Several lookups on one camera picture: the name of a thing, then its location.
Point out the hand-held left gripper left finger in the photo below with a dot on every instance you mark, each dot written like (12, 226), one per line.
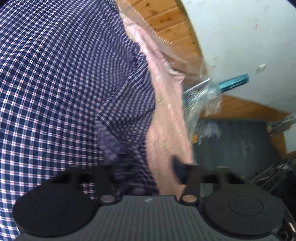
(105, 176)

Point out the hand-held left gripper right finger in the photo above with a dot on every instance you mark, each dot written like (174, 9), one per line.
(178, 169)

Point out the navy plaid shirt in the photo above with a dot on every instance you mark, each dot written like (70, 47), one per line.
(57, 81)

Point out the pink bear-print quilt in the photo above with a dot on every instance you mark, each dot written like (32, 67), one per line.
(166, 115)

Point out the dark grey mat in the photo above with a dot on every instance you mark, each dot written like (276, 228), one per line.
(235, 143)

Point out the clear bubble wrap sheet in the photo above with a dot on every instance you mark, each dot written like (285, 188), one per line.
(203, 102)

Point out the wooden board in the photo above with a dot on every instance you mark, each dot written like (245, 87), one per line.
(242, 106)

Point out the teal object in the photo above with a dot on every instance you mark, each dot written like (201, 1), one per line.
(233, 82)

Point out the wooden headboard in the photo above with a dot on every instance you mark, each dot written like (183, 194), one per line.
(168, 20)

